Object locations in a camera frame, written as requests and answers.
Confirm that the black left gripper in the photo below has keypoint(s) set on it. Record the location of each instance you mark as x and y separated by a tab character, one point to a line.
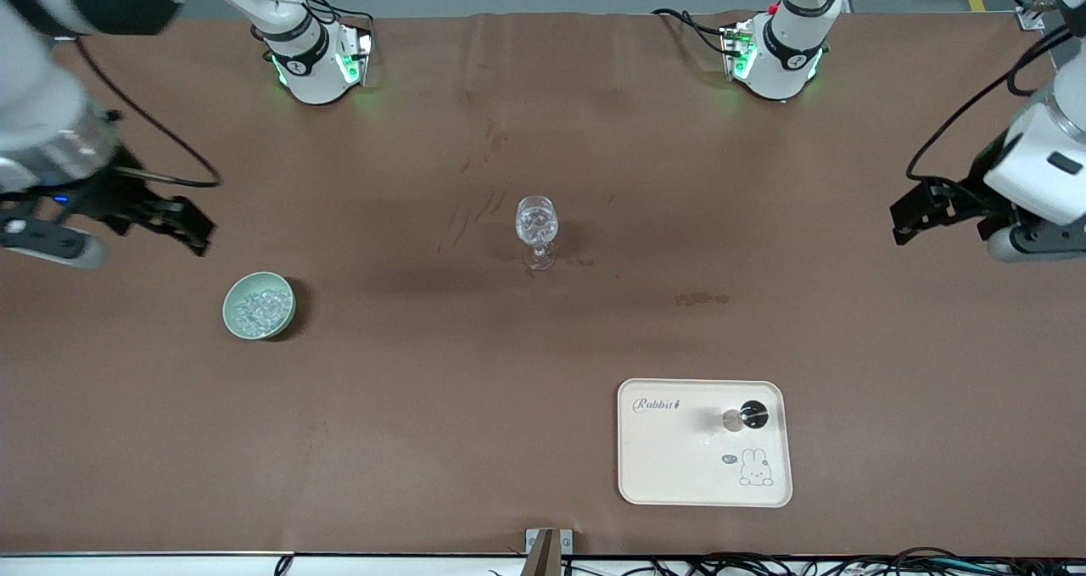
972	189

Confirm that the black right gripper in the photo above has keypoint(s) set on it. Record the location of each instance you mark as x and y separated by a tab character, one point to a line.
103	194

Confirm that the steel double jigger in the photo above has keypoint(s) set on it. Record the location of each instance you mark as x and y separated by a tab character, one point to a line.
752	415

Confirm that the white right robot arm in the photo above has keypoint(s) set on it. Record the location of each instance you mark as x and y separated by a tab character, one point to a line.
314	75

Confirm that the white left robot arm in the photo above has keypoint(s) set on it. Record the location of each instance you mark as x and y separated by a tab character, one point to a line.
780	50

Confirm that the clear ice cubes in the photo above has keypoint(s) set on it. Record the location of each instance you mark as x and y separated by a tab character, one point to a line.
260	309

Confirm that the clear wine glass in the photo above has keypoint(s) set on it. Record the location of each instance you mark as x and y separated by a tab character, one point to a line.
536	224

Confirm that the pale green bowl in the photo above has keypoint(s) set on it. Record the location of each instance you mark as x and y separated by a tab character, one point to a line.
231	313

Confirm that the brown liquid spill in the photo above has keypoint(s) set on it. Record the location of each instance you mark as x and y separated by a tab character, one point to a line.
702	299

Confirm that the brown table cover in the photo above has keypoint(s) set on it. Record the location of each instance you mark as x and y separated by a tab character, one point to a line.
424	406

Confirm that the white rabbit print tray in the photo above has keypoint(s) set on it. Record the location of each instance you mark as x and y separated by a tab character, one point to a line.
679	466

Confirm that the aluminium corner frame profile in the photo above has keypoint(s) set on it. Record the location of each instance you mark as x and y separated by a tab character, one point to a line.
1031	18

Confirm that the metal table bracket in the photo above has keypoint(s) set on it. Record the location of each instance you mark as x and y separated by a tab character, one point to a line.
547	550

